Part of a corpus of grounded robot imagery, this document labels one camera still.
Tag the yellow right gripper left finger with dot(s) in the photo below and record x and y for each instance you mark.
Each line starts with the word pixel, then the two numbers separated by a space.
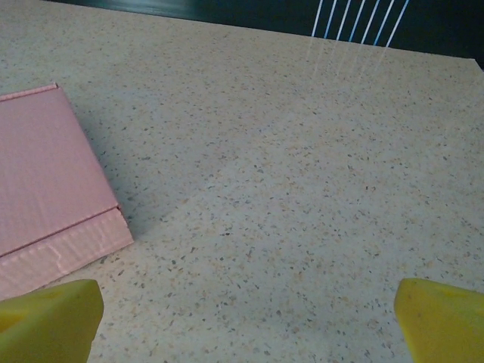
pixel 49 325

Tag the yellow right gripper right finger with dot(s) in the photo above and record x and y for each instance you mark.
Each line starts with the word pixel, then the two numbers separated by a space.
pixel 446 325

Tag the pink cloth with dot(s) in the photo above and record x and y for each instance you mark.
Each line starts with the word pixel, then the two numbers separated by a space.
pixel 45 181

